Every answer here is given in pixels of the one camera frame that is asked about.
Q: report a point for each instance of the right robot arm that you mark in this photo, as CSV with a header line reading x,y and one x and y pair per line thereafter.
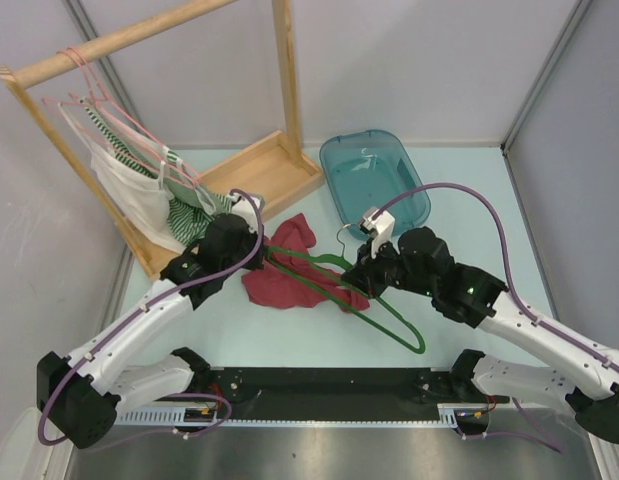
x,y
578,376

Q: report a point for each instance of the green plastic hanger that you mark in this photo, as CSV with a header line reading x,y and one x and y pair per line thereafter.
x,y
339,264

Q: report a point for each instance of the teal plastic bin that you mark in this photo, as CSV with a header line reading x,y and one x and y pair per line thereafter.
x,y
365,170

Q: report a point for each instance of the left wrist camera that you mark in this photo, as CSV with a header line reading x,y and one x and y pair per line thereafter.
x,y
244,206

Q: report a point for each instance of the green striped tank top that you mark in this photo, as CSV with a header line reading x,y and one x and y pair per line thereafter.
x,y
199,215

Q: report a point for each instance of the white tank top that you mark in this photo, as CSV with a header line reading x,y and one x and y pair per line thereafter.
x,y
134,195

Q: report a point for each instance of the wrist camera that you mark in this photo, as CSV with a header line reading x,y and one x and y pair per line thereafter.
x,y
244,206
378,225

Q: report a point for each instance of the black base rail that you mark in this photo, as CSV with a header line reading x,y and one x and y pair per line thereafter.
x,y
335,388

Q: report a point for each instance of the wooden clothes rack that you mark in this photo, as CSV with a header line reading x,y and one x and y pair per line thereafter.
x,y
274,167

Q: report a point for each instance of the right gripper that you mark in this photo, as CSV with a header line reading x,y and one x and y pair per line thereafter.
x,y
365,273

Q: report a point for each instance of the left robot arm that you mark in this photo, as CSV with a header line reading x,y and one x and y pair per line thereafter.
x,y
82,394

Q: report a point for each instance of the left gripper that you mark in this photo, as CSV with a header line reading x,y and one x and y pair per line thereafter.
x,y
257,262

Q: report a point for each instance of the white cable duct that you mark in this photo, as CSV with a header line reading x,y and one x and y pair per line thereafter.
x,y
195,418

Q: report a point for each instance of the red tank top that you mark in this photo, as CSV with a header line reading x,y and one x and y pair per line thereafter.
x,y
287,282

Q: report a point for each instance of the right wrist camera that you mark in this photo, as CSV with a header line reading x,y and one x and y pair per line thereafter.
x,y
378,225

